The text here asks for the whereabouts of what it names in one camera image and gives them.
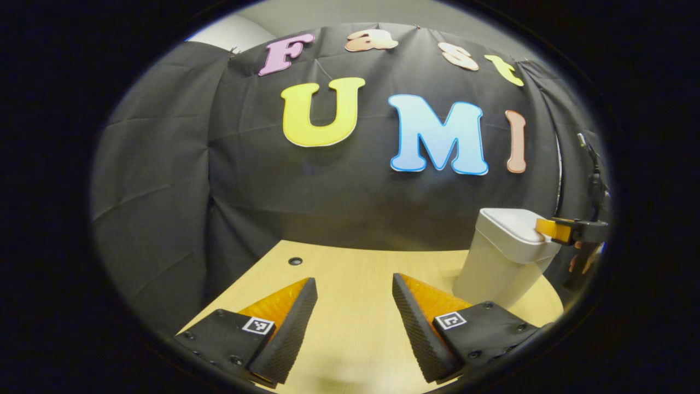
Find wooden desktop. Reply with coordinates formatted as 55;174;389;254
178;240;564;394

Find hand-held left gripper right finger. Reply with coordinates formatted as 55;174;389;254
392;273;549;385

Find white desktop garbage bin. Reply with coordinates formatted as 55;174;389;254
453;208;563;310

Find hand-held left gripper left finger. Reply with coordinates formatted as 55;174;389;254
173;277;319;390

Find black backdrop cloth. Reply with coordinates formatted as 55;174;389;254
90;22;610;334

